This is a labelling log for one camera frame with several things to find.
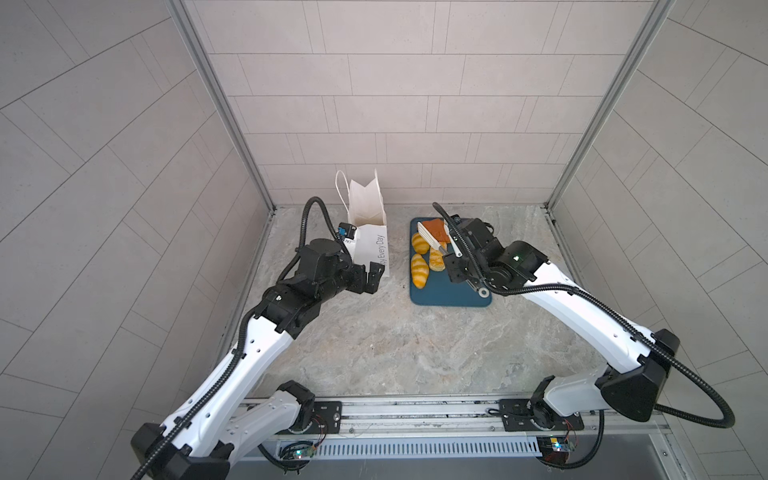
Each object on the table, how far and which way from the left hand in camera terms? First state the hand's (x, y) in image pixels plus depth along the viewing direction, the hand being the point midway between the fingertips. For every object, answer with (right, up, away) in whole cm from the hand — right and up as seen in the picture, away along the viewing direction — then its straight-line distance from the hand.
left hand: (375, 260), depth 70 cm
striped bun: (+12, -6, +25) cm, 28 cm away
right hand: (+18, -1, +5) cm, 19 cm away
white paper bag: (-2, +3, +13) cm, 14 cm away
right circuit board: (+42, -43, -2) cm, 60 cm away
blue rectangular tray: (+19, -12, +24) cm, 33 cm away
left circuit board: (-15, -41, -5) cm, 44 cm away
